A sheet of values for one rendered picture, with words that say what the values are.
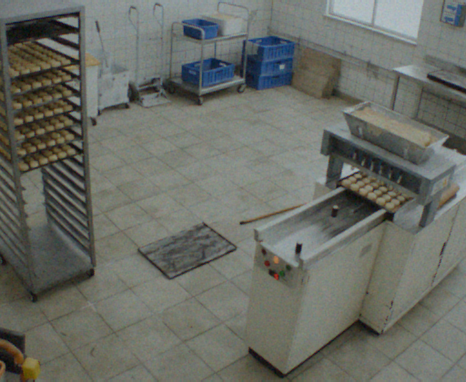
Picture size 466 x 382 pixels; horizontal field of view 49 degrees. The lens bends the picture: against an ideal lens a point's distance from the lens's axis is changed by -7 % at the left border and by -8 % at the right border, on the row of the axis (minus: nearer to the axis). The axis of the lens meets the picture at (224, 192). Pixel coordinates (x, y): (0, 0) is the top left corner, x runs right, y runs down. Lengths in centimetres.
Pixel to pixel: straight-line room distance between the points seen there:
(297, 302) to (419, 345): 116
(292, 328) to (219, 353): 60
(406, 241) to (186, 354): 140
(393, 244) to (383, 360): 76
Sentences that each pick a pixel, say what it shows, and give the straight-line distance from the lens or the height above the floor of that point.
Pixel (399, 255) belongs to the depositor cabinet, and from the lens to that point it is 306.
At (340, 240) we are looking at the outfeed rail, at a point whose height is 89.
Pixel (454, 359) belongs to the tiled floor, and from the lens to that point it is 356.
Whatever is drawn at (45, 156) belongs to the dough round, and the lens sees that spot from 317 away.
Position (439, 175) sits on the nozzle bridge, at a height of 117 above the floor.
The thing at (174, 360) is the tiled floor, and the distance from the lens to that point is 316.
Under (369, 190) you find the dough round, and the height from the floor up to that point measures 92.
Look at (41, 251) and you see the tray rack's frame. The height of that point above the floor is 15.
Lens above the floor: 236
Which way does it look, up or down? 30 degrees down
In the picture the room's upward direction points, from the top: 5 degrees clockwise
